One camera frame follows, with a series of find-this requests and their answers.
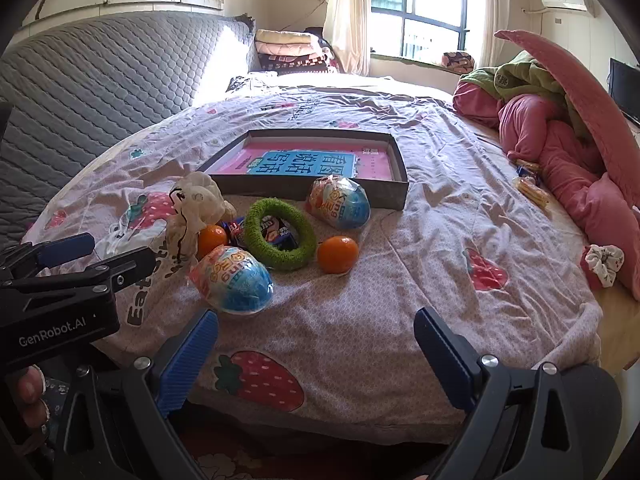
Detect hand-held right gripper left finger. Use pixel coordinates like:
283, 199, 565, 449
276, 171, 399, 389
52, 309, 221, 480

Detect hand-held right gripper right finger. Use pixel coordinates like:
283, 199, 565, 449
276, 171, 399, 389
414, 306, 576, 480

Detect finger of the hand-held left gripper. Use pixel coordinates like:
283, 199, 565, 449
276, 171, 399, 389
10, 247, 157, 306
0, 233, 96, 281

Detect orange tangerine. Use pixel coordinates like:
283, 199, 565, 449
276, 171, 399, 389
316, 235, 360, 275
197, 224, 230, 259

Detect plastic-wrapped toy egg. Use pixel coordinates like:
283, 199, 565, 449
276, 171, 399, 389
187, 244, 276, 316
305, 176, 372, 231

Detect cream cloth drawstring pouch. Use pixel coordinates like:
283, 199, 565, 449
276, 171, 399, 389
165, 171, 238, 266

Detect green fuzzy ring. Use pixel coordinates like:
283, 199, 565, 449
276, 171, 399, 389
243, 197, 317, 272

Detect blue cookie packet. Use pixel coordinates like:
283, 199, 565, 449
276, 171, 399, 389
222, 215, 298, 253

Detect grey shallow cardboard box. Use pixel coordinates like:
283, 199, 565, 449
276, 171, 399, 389
196, 129, 411, 211

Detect person's left hand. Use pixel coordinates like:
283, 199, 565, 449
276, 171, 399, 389
4, 364, 52, 431

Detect strawberry print bedsheet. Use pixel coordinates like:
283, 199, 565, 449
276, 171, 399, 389
20, 72, 603, 443

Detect dark floral cloth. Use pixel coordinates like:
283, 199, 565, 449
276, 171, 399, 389
170, 400, 451, 480

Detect grey quilted headboard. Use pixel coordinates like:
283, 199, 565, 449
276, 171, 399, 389
0, 10, 261, 256

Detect white floral scrunchie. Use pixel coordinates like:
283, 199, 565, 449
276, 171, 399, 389
580, 244, 626, 288

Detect yellow snack packet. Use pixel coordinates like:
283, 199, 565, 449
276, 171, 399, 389
515, 175, 551, 208

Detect dark patterned pillow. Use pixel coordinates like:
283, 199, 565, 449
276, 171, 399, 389
226, 71, 278, 93

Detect pink quilt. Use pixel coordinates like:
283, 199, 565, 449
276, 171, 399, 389
452, 80, 640, 301

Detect dark checkered folded blanket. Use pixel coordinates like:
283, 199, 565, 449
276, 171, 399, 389
260, 54, 346, 75

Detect pink folded blanket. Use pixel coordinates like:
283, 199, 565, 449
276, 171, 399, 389
257, 42, 326, 58

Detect cream folded blanket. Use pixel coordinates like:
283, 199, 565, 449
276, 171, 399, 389
255, 29, 321, 46

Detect green garment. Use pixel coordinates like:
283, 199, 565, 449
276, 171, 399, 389
459, 57, 591, 133

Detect patterned cushion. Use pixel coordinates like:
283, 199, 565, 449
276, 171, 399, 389
442, 51, 475, 72

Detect black television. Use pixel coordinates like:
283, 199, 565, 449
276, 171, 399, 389
607, 57, 640, 126

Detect cream curtain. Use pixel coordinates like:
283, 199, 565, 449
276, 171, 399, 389
480, 0, 511, 68
322, 0, 373, 77

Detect dark framed window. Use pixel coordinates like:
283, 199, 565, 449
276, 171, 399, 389
370, 0, 488, 63

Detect white air conditioner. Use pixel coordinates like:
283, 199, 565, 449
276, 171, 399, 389
540, 0, 596, 16

